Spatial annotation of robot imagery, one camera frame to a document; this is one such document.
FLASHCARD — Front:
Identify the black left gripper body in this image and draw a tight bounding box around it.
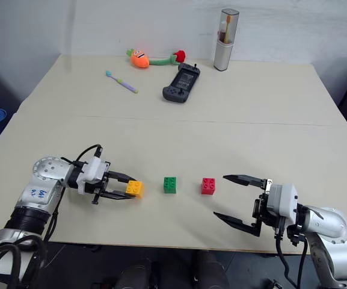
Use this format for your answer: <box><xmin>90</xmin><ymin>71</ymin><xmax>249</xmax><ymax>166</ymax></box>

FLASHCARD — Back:
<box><xmin>90</xmin><ymin>161</ymin><xmax>119</xmax><ymax>206</ymax></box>

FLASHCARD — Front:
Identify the silver clear toothbrush case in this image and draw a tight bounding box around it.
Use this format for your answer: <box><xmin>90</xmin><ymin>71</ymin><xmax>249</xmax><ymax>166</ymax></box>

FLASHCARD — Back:
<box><xmin>212</xmin><ymin>8</ymin><xmax>241</xmax><ymax>72</ymax></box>

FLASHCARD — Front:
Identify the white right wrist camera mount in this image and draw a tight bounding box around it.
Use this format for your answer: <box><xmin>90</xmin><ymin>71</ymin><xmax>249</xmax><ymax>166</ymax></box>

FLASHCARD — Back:
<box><xmin>265</xmin><ymin>182</ymin><xmax>299</xmax><ymax>226</ymax></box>

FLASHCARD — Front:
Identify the purple and teal toothbrush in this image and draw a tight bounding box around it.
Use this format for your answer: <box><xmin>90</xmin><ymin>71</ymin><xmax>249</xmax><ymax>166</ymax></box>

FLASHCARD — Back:
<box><xmin>105</xmin><ymin>70</ymin><xmax>140</xmax><ymax>95</ymax></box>

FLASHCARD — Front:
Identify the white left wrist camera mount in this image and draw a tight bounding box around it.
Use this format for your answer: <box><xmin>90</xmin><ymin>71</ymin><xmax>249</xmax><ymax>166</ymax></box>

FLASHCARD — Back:
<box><xmin>77</xmin><ymin>155</ymin><xmax>110</xmax><ymax>194</ymax></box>

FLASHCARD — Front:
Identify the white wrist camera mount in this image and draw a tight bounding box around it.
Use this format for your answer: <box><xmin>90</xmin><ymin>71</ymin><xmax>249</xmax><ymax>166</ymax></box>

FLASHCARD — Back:
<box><xmin>77</xmin><ymin>155</ymin><xmax>110</xmax><ymax>194</ymax></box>
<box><xmin>265</xmin><ymin>182</ymin><xmax>299</xmax><ymax>226</ymax></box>

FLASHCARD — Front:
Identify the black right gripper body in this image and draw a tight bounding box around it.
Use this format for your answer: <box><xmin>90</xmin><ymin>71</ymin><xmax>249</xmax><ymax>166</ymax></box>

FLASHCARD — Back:
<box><xmin>252</xmin><ymin>178</ymin><xmax>286</xmax><ymax>239</ymax></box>

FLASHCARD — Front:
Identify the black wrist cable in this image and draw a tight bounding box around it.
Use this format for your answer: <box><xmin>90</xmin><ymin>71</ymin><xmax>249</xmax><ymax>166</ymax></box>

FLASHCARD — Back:
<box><xmin>274</xmin><ymin>227</ymin><xmax>310</xmax><ymax>288</ymax></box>
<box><xmin>60</xmin><ymin>144</ymin><xmax>105</xmax><ymax>169</ymax></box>

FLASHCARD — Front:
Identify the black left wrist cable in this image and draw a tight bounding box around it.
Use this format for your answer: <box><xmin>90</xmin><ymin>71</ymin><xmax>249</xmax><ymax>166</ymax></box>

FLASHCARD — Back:
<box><xmin>60</xmin><ymin>144</ymin><xmax>105</xmax><ymax>169</ymax></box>

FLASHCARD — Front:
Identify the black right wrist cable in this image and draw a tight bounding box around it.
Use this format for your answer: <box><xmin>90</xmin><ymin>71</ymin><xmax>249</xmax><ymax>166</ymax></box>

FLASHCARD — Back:
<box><xmin>274</xmin><ymin>227</ymin><xmax>310</xmax><ymax>288</ymax></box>

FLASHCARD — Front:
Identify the red toy brick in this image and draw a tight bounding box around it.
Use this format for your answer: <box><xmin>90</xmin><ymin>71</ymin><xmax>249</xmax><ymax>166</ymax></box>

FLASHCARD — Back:
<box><xmin>201</xmin><ymin>177</ymin><xmax>216</xmax><ymax>196</ymax></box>

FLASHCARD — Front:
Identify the green toy brick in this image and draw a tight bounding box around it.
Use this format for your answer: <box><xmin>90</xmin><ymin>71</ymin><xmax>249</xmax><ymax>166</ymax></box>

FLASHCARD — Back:
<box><xmin>163</xmin><ymin>176</ymin><xmax>177</xmax><ymax>194</ymax></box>

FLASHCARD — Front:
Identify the orange carrot plush toy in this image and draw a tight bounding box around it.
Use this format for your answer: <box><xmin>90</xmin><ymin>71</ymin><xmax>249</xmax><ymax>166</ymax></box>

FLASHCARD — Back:
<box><xmin>126</xmin><ymin>48</ymin><xmax>151</xmax><ymax>70</ymax></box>

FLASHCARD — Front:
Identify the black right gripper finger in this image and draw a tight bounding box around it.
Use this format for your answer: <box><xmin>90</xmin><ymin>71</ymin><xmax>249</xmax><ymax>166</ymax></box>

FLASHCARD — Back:
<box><xmin>222</xmin><ymin>173</ymin><xmax>270</xmax><ymax>191</ymax></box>
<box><xmin>212</xmin><ymin>211</ymin><xmax>265</xmax><ymax>237</ymax></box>

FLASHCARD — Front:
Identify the yellow toy brick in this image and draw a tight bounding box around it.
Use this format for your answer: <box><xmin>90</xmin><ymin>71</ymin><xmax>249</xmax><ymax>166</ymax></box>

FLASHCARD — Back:
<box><xmin>125</xmin><ymin>180</ymin><xmax>146</xmax><ymax>199</ymax></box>

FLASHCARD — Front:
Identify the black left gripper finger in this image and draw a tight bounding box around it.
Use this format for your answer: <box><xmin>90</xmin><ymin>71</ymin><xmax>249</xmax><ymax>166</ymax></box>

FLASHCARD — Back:
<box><xmin>108</xmin><ymin>170</ymin><xmax>138</xmax><ymax>183</ymax></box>
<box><xmin>99</xmin><ymin>189</ymin><xmax>135</xmax><ymax>202</ymax></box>

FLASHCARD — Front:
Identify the black handheld game controller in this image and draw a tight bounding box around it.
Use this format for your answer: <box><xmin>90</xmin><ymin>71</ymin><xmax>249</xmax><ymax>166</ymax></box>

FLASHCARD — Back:
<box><xmin>161</xmin><ymin>62</ymin><xmax>201</xmax><ymax>104</ymax></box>

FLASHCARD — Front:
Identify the orange toothbrush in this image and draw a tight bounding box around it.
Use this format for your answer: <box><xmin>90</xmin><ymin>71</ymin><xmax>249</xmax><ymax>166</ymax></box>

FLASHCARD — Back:
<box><xmin>224</xmin><ymin>14</ymin><xmax>232</xmax><ymax>43</ymax></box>

